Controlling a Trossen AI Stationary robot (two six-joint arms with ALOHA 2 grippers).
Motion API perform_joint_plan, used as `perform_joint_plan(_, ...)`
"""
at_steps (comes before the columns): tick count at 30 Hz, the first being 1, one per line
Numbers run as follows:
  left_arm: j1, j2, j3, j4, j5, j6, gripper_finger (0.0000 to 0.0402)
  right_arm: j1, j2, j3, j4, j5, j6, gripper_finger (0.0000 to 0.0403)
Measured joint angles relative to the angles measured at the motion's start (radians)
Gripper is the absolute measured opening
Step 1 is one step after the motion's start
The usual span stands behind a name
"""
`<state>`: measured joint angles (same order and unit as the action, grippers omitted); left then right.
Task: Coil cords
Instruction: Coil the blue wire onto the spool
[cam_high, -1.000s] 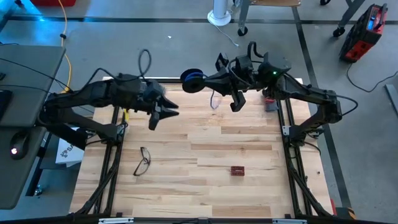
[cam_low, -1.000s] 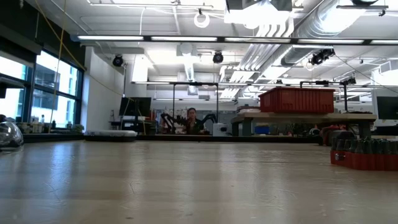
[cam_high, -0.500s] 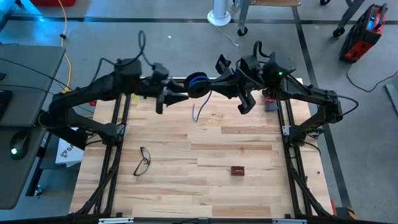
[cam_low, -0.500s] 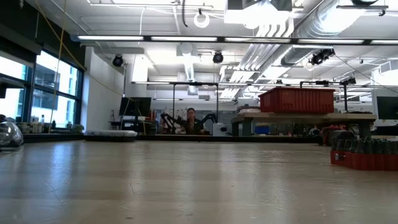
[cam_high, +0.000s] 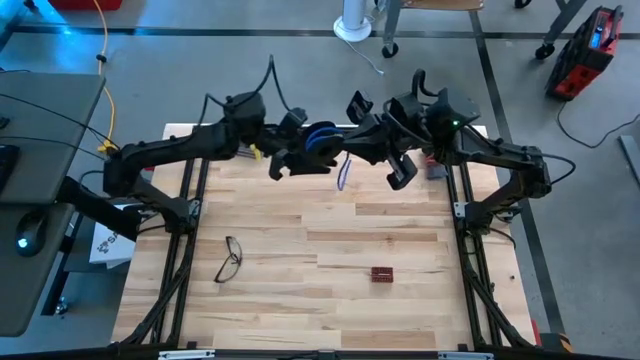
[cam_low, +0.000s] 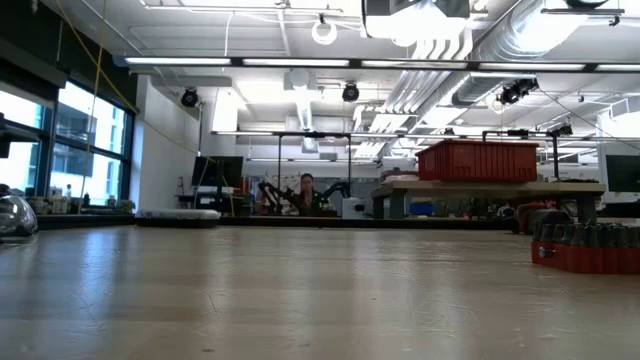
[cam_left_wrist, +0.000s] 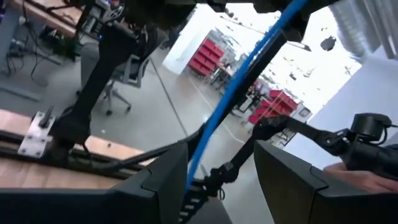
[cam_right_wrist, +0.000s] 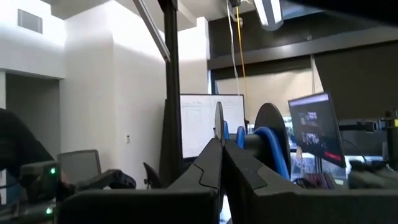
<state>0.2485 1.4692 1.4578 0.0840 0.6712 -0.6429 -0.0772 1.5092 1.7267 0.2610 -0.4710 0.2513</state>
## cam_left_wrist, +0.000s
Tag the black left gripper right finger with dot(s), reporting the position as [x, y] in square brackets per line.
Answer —
[295, 199]

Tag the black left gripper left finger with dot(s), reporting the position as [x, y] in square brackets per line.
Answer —
[93, 207]

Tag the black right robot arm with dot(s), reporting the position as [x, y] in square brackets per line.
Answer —
[93, 87]

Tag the silver ventilation duct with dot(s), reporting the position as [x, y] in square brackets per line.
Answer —
[363, 25]

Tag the person's hand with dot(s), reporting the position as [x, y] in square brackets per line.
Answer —
[357, 180]

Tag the grey office chair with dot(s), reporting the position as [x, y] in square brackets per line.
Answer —
[133, 70]

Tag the red bin shelf rack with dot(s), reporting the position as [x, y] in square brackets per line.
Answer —
[205, 57]
[276, 105]

